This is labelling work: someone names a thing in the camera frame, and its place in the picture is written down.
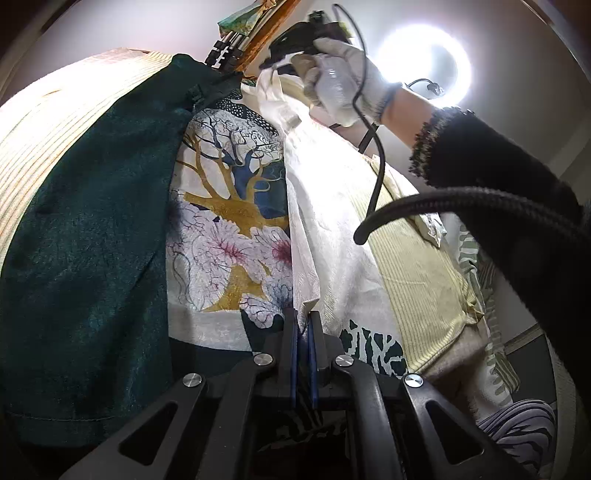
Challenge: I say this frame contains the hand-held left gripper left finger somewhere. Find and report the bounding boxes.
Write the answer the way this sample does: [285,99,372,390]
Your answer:
[58,308,303,480]

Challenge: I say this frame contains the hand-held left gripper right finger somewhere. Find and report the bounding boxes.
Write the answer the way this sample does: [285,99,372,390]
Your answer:
[305,311,541,480]

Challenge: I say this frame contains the person's right forearm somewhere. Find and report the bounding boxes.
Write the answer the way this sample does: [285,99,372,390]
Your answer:
[381,85,591,370]

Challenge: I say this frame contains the person's right hand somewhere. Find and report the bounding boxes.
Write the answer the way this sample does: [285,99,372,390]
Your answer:
[300,38,402,128]

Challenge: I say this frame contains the folded tripod with scarf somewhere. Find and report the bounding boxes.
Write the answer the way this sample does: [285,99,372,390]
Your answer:
[240,0,302,78]

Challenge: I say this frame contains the colourful scarf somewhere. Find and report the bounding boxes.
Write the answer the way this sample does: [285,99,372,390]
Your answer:
[217,0,274,34]

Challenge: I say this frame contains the yellow striped bedsheet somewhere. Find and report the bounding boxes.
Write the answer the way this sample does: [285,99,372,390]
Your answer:
[0,46,485,374]

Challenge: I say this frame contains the black gooseneck phone holder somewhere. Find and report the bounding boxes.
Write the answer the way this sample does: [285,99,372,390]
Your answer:
[405,78,445,96]

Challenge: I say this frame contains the green patterned white pillow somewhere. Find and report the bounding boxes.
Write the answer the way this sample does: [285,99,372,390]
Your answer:
[455,226,522,408]

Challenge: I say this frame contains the grey striped pants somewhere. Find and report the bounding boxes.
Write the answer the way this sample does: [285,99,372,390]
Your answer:
[477,399,558,477]

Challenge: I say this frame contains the white ring light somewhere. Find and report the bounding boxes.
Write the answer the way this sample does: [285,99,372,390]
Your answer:
[376,18,474,114]

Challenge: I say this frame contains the black braided cable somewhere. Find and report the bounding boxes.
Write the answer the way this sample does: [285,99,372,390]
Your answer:
[332,4,591,250]

